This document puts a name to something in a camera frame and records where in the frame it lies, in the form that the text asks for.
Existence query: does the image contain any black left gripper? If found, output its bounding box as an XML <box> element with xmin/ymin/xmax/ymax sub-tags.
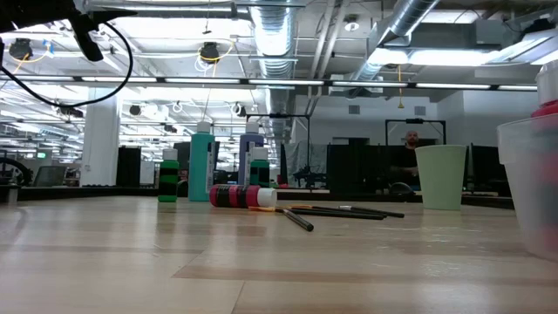
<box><xmin>0</xmin><ymin>0</ymin><xmax>139</xmax><ymax>34</ymax></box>

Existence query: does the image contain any small green paint bottle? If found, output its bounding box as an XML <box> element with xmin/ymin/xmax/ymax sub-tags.
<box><xmin>248</xmin><ymin>147</ymin><xmax>271</xmax><ymax>189</ymax></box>
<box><xmin>157</xmin><ymin>147</ymin><xmax>180</xmax><ymax>203</ymax></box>

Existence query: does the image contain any tall teal paint bottle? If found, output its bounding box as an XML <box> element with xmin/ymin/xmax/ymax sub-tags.
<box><xmin>187</xmin><ymin>121</ymin><xmax>216</xmax><ymax>203</ymax></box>

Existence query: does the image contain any tall purple paint bottle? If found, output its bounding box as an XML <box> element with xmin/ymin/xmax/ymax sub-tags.
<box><xmin>237</xmin><ymin>121</ymin><xmax>266</xmax><ymax>187</ymax></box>

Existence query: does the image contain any black-handled paintbrush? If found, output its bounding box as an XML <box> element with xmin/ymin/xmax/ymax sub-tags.
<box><xmin>278</xmin><ymin>208</ymin><xmax>316</xmax><ymax>233</ymax></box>
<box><xmin>337</xmin><ymin>204</ymin><xmax>406</xmax><ymax>219</ymax></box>
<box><xmin>247</xmin><ymin>205</ymin><xmax>386</xmax><ymax>222</ymax></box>

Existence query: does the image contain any pale green cup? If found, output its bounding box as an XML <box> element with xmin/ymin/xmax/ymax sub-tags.
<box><xmin>413</xmin><ymin>144</ymin><xmax>468</xmax><ymax>212</ymax></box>

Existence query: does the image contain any clear plastic bin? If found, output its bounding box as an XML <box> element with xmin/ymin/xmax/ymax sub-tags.
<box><xmin>496</xmin><ymin>113</ymin><xmax>558</xmax><ymax>263</ymax></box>

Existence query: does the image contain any white square pillar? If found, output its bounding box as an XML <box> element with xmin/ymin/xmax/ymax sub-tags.
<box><xmin>79</xmin><ymin>89</ymin><xmax>122</xmax><ymax>188</ymax></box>

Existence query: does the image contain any black cabinet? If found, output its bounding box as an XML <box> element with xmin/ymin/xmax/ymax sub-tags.
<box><xmin>116</xmin><ymin>146</ymin><xmax>143</xmax><ymax>188</ymax></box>

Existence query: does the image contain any black desk monitor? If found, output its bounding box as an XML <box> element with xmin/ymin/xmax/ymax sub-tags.
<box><xmin>173</xmin><ymin>141</ymin><xmax>221</xmax><ymax>171</ymax></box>
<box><xmin>469</xmin><ymin>143</ymin><xmax>512</xmax><ymax>198</ymax></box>

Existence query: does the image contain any black wheel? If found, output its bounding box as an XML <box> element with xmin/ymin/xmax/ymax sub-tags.
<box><xmin>0</xmin><ymin>156</ymin><xmax>34</xmax><ymax>188</ymax></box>

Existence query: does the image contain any long linear ceiling light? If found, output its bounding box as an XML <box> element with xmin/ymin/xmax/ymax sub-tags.
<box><xmin>0</xmin><ymin>74</ymin><xmax>540</xmax><ymax>92</ymax></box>

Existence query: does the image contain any grey tarp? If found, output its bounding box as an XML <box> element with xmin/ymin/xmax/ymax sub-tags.
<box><xmin>282</xmin><ymin>141</ymin><xmax>329</xmax><ymax>187</ymax></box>

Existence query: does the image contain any black partition panel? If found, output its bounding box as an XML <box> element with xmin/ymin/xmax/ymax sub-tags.
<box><xmin>326</xmin><ymin>143</ymin><xmax>422</xmax><ymax>196</ymax></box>

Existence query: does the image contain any person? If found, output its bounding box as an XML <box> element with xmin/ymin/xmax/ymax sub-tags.
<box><xmin>389</xmin><ymin>129</ymin><xmax>423</xmax><ymax>192</ymax></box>

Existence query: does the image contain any bright ceiling light panel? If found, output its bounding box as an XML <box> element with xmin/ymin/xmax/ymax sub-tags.
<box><xmin>368</xmin><ymin>45</ymin><xmax>558</xmax><ymax>69</ymax></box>

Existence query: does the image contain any black cable reel yellow cord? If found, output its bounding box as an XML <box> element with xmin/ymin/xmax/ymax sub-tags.
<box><xmin>198</xmin><ymin>41</ymin><xmax>223</xmax><ymax>65</ymax></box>
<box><xmin>8</xmin><ymin>38</ymin><xmax>34</xmax><ymax>61</ymax></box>

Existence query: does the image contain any ribbed silver air duct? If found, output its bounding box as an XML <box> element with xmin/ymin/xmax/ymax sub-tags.
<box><xmin>348</xmin><ymin>0</ymin><xmax>441</xmax><ymax>84</ymax></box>
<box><xmin>247</xmin><ymin>0</ymin><xmax>303</xmax><ymax>132</ymax></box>

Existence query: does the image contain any black aluminium table frame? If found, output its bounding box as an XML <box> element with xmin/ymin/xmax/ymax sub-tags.
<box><xmin>0</xmin><ymin>185</ymin><xmax>515</xmax><ymax>209</ymax></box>

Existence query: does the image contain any black metal frame stand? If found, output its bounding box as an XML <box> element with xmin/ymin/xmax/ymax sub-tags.
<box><xmin>245</xmin><ymin>112</ymin><xmax>311</xmax><ymax>189</ymax></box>
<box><xmin>384</xmin><ymin>118</ymin><xmax>447</xmax><ymax>147</ymax></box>

